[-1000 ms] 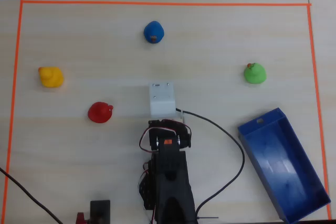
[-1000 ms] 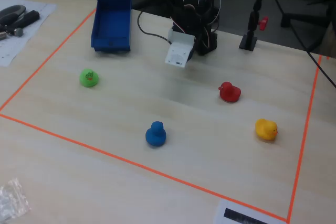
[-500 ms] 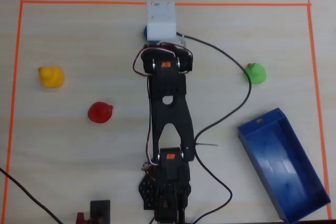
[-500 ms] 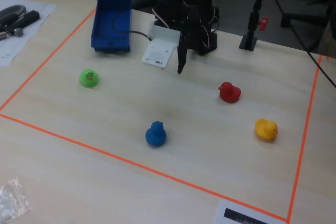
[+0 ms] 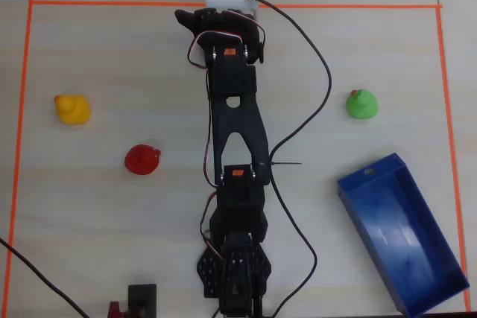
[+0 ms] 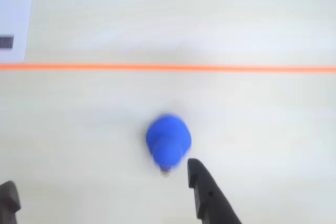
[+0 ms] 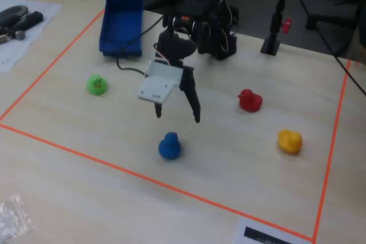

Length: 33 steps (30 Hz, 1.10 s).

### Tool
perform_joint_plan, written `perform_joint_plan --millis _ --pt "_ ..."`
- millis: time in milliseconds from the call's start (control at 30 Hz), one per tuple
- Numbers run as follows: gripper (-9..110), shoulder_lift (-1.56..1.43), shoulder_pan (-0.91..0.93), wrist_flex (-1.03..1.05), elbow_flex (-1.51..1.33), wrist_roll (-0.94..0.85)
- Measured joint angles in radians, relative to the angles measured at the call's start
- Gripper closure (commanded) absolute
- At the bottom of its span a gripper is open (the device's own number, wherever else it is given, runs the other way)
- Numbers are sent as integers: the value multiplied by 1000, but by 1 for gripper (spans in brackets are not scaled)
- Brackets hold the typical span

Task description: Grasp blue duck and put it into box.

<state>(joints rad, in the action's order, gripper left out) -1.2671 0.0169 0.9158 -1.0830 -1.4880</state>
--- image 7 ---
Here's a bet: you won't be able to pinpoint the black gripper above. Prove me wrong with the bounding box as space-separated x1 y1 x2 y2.
154 30 201 124

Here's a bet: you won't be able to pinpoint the blue rubber duck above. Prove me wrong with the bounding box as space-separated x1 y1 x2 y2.
158 131 182 161

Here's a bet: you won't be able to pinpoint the red rubber duck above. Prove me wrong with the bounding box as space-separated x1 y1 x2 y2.
237 89 264 113

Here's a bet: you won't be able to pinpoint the green rubber duck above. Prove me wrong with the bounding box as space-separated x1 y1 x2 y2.
86 74 109 95

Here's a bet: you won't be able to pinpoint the blue plastic box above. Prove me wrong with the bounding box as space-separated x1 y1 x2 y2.
98 0 145 58

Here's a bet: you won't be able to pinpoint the yellow rubber duck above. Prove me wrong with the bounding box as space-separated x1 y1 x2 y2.
277 129 303 154

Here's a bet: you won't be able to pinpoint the orange tape strip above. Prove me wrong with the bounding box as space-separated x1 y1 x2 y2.
0 9 106 122
313 59 352 243
0 123 317 242

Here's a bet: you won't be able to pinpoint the red clamp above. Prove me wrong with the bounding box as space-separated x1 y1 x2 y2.
281 17 293 34

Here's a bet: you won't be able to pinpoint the white printed paper sheet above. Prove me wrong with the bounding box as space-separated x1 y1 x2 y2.
0 0 63 74

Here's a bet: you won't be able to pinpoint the white paper with black bar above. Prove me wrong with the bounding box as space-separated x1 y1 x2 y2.
233 217 314 244

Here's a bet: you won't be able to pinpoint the black office chair base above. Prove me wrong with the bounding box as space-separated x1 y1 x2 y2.
305 0 361 31

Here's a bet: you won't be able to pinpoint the clear plastic bag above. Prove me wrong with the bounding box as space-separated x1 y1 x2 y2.
0 193 34 242

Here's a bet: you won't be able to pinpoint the white camera box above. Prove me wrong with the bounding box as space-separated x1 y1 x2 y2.
135 59 185 104

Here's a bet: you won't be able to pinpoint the black camera cable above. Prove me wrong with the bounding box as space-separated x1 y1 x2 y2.
116 14 165 77

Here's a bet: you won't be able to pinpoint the black camera stand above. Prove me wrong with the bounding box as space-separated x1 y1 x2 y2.
260 0 295 55

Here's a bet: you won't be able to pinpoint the black tool handle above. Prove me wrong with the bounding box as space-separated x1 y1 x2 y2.
5 10 45 38

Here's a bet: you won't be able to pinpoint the long black cable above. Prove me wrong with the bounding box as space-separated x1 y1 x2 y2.
290 0 366 98

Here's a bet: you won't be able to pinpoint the grey handled pliers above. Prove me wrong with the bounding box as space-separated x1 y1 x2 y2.
0 5 29 27

